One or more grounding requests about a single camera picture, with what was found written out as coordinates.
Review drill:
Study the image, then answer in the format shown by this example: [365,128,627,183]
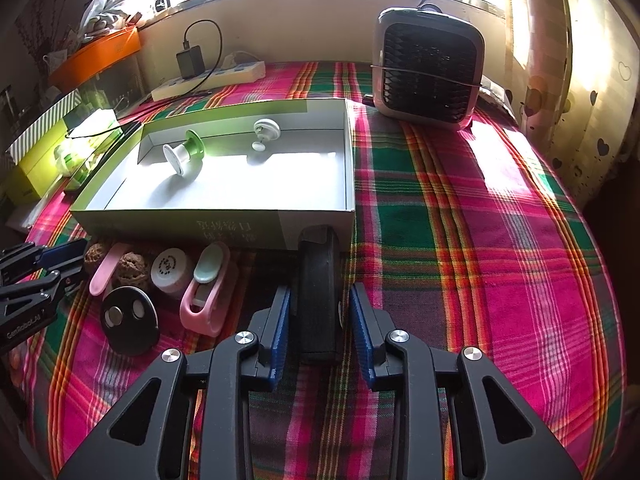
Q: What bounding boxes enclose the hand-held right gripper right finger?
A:
[348,282,583,480]

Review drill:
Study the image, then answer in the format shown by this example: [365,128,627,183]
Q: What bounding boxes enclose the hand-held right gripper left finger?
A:
[57,285,293,480]

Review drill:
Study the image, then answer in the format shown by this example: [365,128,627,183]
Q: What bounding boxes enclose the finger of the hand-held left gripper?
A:
[0,260,86,317]
[0,239,90,283]

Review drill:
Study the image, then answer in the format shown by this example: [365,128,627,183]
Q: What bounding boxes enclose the brown walnut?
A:
[84,242,112,276]
[116,252,151,292]

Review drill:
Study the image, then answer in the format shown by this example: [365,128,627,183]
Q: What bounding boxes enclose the pink silicone strip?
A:
[89,242,128,297]

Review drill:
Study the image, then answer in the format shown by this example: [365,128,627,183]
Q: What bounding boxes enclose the black rectangular case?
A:
[297,225,343,366]

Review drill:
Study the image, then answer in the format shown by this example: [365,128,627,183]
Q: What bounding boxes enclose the black round disc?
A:
[100,286,161,357]

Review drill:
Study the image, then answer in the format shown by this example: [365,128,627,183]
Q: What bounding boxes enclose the pink and mint clip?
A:
[180,241,232,337]

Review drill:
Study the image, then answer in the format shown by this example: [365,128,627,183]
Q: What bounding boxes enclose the green-sided cardboard box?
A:
[70,98,357,253]

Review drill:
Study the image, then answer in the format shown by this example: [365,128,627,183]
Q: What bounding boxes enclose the white round cap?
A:
[150,247,193,302]

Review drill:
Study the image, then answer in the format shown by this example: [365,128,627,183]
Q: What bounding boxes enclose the green tissue pack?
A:
[52,110,123,191]

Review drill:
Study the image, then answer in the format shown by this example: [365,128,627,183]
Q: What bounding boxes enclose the green white striped box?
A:
[9,91,83,166]

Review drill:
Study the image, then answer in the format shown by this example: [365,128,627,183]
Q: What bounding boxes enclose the plaid cloth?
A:
[15,60,628,480]

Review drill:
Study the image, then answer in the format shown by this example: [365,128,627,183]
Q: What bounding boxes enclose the green white roller toy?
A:
[162,129,202,178]

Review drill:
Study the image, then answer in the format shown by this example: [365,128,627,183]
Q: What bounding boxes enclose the glass tank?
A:
[60,57,151,116]

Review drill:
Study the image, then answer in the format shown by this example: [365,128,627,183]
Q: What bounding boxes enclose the orange box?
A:
[48,27,142,90]

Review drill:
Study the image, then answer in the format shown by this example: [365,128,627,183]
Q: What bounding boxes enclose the white suction hook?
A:
[251,118,281,152]

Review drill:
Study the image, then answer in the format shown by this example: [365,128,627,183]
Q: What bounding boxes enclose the white power strip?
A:
[151,60,267,102]

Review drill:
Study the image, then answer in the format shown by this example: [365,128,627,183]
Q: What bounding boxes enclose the pile of plastic bags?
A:
[75,0,146,41]

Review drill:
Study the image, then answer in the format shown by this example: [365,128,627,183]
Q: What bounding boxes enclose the grey mini heater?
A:
[370,6,487,132]

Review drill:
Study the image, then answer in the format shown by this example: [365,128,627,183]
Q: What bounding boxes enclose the white grey pouch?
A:
[477,77,518,126]

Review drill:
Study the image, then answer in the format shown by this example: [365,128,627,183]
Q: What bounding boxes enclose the heart print curtain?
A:
[500,0,640,211]

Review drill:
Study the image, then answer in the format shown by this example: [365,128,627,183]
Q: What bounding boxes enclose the black charger with cable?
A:
[182,20,224,96]

